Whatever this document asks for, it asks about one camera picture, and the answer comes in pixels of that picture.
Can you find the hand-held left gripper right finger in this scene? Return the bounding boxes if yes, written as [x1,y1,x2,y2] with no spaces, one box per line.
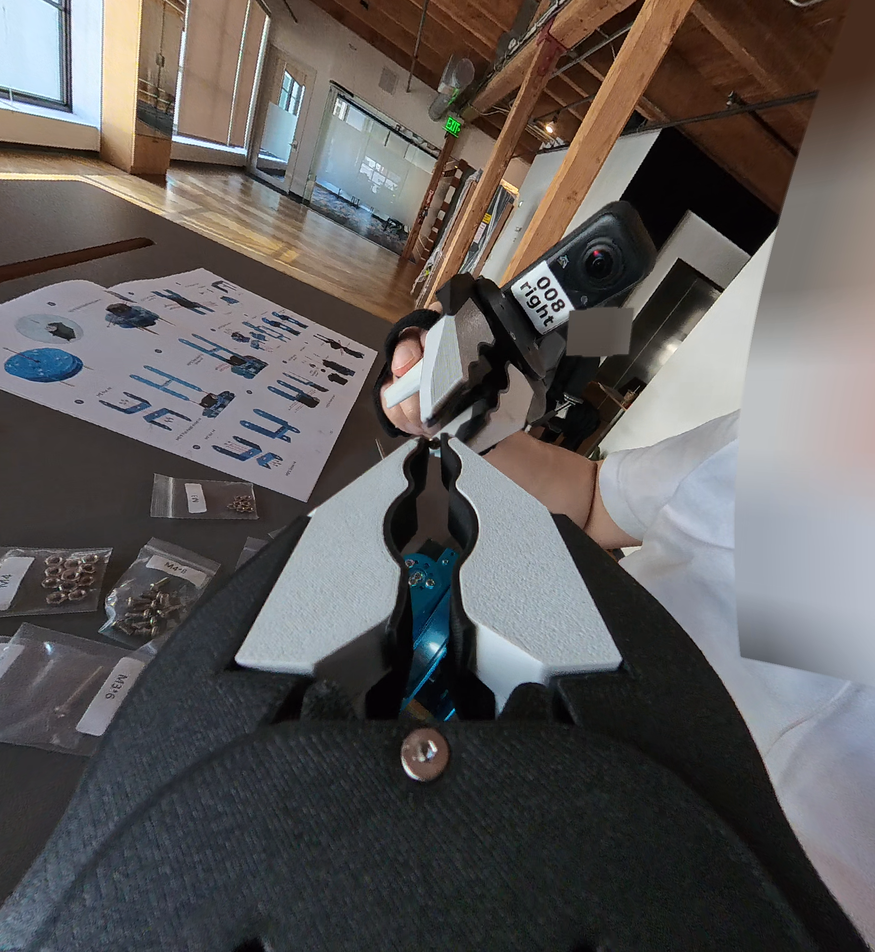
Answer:
[441,433,625,690]

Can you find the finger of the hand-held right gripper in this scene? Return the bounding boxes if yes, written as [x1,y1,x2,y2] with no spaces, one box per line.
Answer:
[437,368,548,456]
[417,308,511,428]

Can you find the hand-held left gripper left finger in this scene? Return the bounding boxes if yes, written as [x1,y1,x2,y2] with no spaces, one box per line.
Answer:
[235,439,430,682]

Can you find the blue toy robot arm base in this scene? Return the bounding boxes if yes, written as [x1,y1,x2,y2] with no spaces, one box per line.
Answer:
[396,546,462,722]

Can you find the person's right hand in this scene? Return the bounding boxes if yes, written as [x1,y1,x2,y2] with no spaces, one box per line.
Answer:
[387,327,559,516]

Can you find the small bag of tiny nuts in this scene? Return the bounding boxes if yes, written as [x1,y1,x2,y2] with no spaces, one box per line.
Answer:
[150,473,260,521]

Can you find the frosted glass partition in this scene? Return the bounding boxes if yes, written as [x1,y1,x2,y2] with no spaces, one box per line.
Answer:
[311,84,440,224]

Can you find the printed instruction sheet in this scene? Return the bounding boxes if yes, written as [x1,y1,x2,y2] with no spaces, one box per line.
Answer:
[106,268,318,328]
[0,279,379,503]

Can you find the clear bag of thin screws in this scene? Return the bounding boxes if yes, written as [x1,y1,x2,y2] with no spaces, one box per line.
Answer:
[2,623,146,757]

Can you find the glass door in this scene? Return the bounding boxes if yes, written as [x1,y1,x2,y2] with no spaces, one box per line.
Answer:
[250,65,313,187]

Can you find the clear bag of large nuts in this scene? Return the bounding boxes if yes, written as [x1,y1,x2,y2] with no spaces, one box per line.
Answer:
[0,546,113,620]

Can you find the person's white shirt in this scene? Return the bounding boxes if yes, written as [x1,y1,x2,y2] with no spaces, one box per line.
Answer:
[620,521,875,952]

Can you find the black framed window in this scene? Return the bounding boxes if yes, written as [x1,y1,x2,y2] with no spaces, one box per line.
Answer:
[0,0,75,113]

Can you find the thick wooden post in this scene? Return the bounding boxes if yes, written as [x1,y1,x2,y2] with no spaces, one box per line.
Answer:
[419,18,565,306]
[500,0,699,287]

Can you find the grey ceiling duct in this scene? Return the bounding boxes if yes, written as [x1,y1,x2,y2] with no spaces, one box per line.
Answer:
[427,57,477,121]

